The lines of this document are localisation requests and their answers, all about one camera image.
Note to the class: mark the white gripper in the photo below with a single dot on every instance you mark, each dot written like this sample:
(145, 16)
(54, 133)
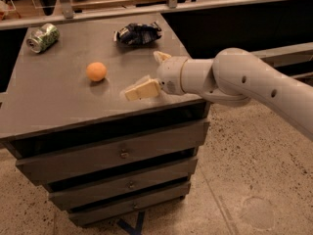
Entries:
(170, 74)

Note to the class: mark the orange fruit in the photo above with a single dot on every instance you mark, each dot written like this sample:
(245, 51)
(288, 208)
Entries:
(96, 71)

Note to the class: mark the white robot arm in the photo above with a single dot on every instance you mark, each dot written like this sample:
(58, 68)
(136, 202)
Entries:
(232, 78)

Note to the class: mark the green soda can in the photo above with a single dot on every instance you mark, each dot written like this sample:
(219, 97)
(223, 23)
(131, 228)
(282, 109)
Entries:
(42, 38)

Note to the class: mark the dark blue chip bag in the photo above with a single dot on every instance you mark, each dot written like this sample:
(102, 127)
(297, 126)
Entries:
(136, 34)

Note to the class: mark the grey drawer cabinet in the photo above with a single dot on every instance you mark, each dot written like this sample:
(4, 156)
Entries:
(51, 105)

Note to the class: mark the top grey drawer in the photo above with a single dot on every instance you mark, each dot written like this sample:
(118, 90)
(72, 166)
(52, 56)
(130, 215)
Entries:
(68, 164)

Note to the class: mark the grey drawer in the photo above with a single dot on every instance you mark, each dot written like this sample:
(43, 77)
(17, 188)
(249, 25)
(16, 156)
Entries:
(131, 204)
(68, 164)
(123, 184)

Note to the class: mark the middle grey drawer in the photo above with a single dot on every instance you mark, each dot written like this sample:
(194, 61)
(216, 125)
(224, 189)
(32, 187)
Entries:
(123, 184)

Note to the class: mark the grey metal railing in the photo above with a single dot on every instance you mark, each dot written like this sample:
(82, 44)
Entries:
(28, 13)

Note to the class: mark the bottom grey drawer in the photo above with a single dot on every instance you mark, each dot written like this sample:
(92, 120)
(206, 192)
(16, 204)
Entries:
(131, 204)

